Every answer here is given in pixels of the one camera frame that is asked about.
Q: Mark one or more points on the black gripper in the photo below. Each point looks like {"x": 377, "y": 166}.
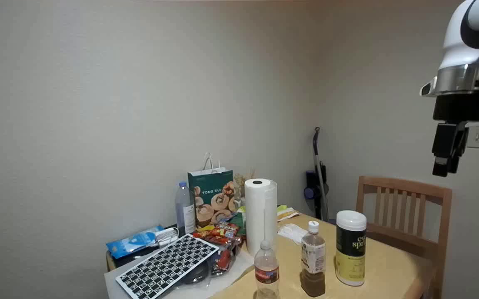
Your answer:
{"x": 450, "y": 138}

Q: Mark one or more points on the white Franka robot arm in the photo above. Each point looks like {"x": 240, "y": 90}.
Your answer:
{"x": 467, "y": 33}

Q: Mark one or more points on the brown liquid bottle white cap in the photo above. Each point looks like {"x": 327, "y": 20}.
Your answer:
{"x": 314, "y": 254}

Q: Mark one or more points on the white paper towel roll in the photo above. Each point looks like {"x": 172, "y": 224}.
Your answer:
{"x": 260, "y": 216}

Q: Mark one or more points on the clear bottle red label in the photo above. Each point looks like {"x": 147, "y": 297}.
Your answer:
{"x": 267, "y": 274}

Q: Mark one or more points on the clear water bottle blue cap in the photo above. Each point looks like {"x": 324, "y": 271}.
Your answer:
{"x": 182, "y": 208}

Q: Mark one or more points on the wooden chair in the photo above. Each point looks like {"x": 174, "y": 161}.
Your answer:
{"x": 403, "y": 191}

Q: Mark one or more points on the black purple vacuum cleaner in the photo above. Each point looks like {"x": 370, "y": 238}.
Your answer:
{"x": 317, "y": 188}

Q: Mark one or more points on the yellow wet wipes pack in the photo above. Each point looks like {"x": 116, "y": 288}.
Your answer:
{"x": 287, "y": 213}

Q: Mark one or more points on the white plastic sachet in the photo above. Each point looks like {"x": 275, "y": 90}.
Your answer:
{"x": 292, "y": 233}

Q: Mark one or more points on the red snack bag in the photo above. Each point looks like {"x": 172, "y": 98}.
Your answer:
{"x": 224, "y": 243}

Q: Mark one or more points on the green gift bag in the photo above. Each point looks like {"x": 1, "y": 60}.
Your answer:
{"x": 211, "y": 193}

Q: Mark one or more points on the black white checkerboard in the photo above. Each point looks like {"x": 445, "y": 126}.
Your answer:
{"x": 166, "y": 266}

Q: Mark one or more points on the blue tissue pack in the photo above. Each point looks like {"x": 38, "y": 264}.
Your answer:
{"x": 134, "y": 243}

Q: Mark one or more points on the white light switch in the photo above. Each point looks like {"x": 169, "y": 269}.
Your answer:
{"x": 478, "y": 136}

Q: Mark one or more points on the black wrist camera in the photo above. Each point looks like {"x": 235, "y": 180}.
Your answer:
{"x": 462, "y": 106}

